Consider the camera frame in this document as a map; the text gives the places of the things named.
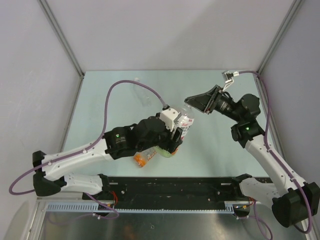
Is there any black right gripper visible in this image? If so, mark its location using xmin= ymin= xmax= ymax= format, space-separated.
xmin=184 ymin=85 xmax=243 ymax=123

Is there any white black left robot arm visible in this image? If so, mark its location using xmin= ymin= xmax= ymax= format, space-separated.
xmin=32 ymin=108 xmax=183 ymax=200

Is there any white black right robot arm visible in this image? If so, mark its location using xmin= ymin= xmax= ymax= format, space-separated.
xmin=184 ymin=85 xmax=320 ymax=228

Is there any orange label tea bottle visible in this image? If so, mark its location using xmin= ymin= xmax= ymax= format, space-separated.
xmin=133 ymin=147 xmax=157 ymax=168

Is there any clear unlabelled plastic bottle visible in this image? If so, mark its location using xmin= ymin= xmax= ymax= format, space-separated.
xmin=132 ymin=84 xmax=152 ymax=107

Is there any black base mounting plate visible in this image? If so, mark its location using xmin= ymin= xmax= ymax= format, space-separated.
xmin=93 ymin=177 xmax=249 ymax=209

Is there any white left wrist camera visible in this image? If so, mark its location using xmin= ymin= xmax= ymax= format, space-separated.
xmin=159 ymin=107 xmax=182 ymax=132

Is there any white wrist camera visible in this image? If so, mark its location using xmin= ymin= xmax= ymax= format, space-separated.
xmin=159 ymin=107 xmax=182 ymax=132
xmin=222 ymin=70 xmax=240 ymax=92

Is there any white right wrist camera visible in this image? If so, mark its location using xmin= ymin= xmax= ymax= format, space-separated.
xmin=222 ymin=70 xmax=240 ymax=92

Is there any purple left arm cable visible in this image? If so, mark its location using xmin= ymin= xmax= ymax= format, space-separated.
xmin=8 ymin=79 xmax=171 ymax=220

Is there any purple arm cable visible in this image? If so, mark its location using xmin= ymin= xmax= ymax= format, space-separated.
xmin=237 ymin=70 xmax=313 ymax=238
xmin=8 ymin=79 xmax=171 ymax=220

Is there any grey slotted cable duct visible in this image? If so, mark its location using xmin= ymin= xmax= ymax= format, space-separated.
xmin=45 ymin=202 xmax=235 ymax=214

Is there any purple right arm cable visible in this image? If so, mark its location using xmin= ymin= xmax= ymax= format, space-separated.
xmin=237 ymin=70 xmax=313 ymax=238

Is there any right aluminium frame post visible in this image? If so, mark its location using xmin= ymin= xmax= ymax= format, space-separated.
xmin=256 ymin=0 xmax=305 ymax=76

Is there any aluminium frame post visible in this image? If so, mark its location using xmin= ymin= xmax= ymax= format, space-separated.
xmin=37 ymin=0 xmax=85 ymax=77
xmin=256 ymin=0 xmax=305 ymax=76

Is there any left aluminium frame post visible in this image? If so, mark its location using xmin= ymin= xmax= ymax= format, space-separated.
xmin=37 ymin=0 xmax=85 ymax=77

